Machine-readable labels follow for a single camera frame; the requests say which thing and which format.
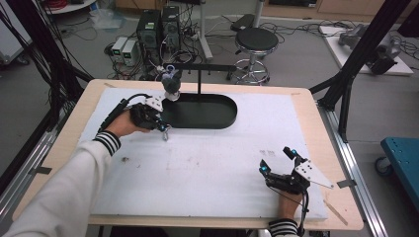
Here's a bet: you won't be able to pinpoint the small grey-green object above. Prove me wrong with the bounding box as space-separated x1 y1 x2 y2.
160 64 183 103

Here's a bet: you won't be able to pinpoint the clear plastic bag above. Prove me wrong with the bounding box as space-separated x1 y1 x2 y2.
90 8 126 31

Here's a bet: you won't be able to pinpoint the aluminium rail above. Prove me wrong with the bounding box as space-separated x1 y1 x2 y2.
317 102 389 237
0 105 62 228

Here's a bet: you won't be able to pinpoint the blue cart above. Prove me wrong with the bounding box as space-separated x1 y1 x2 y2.
375 136 419 211

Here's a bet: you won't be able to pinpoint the grey power supply unit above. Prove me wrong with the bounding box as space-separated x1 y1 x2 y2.
122 39 140 67
111 37 128 63

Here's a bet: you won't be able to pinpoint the black rack with oval tray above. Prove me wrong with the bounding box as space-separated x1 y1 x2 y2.
159 63 239 130

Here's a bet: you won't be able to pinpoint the black metal frame post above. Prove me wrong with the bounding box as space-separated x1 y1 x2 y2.
309 0 413 142

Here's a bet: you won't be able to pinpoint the white floor board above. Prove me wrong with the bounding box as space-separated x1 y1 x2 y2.
318 24 414 77

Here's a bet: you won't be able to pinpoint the white foam mat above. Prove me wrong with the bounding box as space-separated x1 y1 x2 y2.
78 87 329 221

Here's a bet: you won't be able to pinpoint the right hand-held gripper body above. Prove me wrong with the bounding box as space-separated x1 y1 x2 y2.
266 159 334 196

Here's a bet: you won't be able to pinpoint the grey robot device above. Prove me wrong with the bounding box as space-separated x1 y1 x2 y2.
339 24 402 75

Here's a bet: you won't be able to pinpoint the black frame post with cables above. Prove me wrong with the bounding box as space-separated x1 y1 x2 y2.
0 0 95 132

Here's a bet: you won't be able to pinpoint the black computer tower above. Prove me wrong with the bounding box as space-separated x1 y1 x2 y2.
161 5 182 53
136 9 162 65

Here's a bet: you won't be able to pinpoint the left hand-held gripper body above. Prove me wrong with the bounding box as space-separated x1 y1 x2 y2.
129 94 166 131

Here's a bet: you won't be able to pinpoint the tangle of black floor cables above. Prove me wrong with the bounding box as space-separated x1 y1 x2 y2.
260 19 357 39

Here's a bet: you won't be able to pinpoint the thin wooden stick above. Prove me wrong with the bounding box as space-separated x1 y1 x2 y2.
322 198 349 226

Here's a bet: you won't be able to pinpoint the black foot pedal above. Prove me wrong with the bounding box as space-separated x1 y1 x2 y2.
230 13 256 33

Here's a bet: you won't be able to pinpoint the light wood desk white legs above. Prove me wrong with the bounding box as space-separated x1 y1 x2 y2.
197 0 214 62

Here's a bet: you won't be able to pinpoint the person's left hand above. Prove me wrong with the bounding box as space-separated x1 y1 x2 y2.
105 110 152 138

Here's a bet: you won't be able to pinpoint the grey tape piece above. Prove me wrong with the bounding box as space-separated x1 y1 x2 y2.
28 166 53 176
336 179 358 190

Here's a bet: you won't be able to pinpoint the person's right hand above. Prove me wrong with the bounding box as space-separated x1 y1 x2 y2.
278 193 304 221

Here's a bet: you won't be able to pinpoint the black round stool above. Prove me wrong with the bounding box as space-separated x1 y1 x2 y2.
226 27 280 86

